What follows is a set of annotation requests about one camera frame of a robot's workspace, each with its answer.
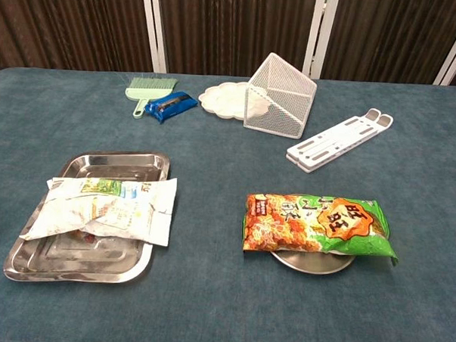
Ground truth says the green and orange snack bag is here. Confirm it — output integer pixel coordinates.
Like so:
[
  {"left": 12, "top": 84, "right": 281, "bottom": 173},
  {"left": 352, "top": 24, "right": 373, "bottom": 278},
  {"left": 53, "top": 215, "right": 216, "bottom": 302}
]
[{"left": 240, "top": 191, "right": 402, "bottom": 267}]

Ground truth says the white crinkled snack bag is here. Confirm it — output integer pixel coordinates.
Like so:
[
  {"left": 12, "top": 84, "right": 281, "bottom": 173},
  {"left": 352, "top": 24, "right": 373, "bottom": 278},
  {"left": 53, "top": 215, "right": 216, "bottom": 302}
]
[{"left": 19, "top": 171, "right": 178, "bottom": 248}]

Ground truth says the blue felt table mat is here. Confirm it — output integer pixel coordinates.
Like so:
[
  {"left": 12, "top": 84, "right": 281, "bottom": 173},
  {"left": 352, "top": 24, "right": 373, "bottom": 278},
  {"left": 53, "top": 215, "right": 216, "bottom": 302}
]
[{"left": 0, "top": 65, "right": 456, "bottom": 342}]

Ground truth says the white flower-shaped plate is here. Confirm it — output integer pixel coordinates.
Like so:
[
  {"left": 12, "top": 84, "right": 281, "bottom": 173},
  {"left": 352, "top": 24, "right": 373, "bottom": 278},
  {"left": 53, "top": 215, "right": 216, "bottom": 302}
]
[{"left": 197, "top": 79, "right": 273, "bottom": 123}]

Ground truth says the blue cookie pack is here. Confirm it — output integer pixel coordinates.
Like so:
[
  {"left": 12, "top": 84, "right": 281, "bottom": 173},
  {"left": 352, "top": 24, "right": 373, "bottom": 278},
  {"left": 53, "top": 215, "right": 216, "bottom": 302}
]
[{"left": 143, "top": 89, "right": 200, "bottom": 126}]

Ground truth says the white folding plastic stand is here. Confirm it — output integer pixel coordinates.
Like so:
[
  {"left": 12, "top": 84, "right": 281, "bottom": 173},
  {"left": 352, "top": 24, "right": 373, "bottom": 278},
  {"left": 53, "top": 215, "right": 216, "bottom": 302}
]
[{"left": 285, "top": 104, "right": 395, "bottom": 177}]

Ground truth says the green hand brush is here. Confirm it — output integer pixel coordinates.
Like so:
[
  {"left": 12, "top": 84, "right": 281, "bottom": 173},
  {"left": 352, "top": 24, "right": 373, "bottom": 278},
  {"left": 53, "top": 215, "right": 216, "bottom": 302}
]
[{"left": 123, "top": 74, "right": 179, "bottom": 120}]

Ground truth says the round stainless steel plate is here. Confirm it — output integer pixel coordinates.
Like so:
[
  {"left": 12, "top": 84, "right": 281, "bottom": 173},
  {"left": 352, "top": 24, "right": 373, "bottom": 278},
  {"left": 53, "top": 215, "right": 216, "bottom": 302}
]
[{"left": 268, "top": 248, "right": 356, "bottom": 276}]

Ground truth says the rectangular stainless steel tray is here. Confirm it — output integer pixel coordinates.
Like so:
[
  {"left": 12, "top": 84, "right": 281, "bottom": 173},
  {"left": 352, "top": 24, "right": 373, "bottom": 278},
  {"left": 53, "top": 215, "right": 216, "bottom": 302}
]
[{"left": 2, "top": 145, "right": 172, "bottom": 289}]

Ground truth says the white wire mesh rack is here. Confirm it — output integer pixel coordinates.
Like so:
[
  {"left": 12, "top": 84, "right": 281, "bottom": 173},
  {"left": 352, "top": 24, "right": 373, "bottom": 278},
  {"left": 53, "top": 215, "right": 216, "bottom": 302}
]
[{"left": 242, "top": 51, "right": 319, "bottom": 141}]

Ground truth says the white partition post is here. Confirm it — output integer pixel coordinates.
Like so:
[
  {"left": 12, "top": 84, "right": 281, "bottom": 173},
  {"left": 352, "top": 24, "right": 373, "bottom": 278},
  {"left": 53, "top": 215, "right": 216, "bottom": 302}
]
[
  {"left": 137, "top": 0, "right": 171, "bottom": 74},
  {"left": 302, "top": 0, "right": 340, "bottom": 80},
  {"left": 433, "top": 0, "right": 456, "bottom": 87}
]

